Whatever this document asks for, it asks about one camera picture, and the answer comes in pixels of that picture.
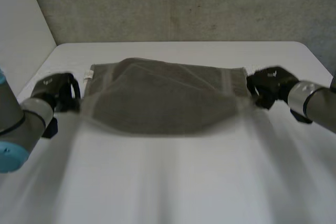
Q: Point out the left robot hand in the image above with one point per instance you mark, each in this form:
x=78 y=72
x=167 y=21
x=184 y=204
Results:
x=59 y=87

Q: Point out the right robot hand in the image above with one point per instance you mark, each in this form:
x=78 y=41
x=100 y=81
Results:
x=270 y=82

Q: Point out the grey towel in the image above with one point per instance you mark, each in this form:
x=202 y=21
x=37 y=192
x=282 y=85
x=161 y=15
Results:
x=162 y=98

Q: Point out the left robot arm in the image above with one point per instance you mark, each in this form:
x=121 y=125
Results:
x=19 y=127

